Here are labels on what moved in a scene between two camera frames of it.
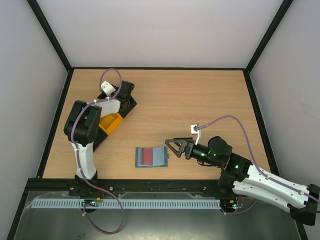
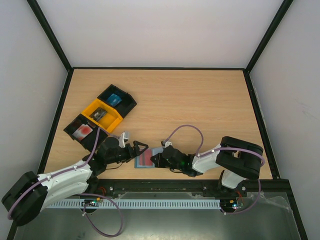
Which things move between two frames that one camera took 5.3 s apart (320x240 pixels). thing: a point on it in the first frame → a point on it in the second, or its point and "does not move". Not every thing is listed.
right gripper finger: (182, 141) → (156, 159)
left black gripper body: (129, 102) → (123, 157)
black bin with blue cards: (127, 104) does not move
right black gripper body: (187, 148) → (159, 160)
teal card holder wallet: (156, 156) does not move
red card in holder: (146, 156) does not move
